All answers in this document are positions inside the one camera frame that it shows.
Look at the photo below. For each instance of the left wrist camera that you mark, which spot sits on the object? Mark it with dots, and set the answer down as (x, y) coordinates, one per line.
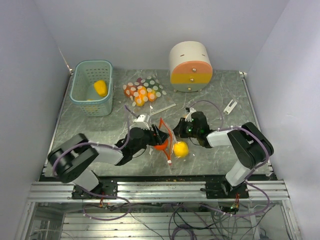
(142, 121)

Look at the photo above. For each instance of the yellow fake lemon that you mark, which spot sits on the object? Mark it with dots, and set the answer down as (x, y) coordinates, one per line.
(180, 149)

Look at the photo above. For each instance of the clear red-zip bag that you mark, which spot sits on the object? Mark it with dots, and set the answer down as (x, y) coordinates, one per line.
(171, 147)

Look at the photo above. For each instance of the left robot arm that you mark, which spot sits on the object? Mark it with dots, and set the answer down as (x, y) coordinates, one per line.
(71, 159)

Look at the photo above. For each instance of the round mini drawer cabinet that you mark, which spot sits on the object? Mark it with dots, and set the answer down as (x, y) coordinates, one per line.
(190, 67)

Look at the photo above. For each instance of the teal plastic basket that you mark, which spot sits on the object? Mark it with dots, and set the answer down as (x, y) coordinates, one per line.
(85, 75)

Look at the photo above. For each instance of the small white plastic clip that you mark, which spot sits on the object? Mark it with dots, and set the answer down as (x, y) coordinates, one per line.
(230, 107)

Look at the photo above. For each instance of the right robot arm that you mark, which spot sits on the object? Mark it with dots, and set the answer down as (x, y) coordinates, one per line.
(251, 147)

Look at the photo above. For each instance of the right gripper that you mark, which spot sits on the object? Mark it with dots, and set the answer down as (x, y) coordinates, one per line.
(179, 130)

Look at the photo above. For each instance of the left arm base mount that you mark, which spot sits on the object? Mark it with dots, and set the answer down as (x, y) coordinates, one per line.
(105, 189)

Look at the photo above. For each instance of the yellow fake bell pepper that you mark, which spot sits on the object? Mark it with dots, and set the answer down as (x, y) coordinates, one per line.
(101, 88)

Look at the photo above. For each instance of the polka dot zip bag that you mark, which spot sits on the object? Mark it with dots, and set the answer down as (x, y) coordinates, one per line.
(148, 95)

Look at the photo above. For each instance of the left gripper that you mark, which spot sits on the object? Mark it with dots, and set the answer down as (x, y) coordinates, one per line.
(157, 136)

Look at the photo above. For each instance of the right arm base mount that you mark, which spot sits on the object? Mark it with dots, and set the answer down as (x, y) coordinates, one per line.
(217, 187)

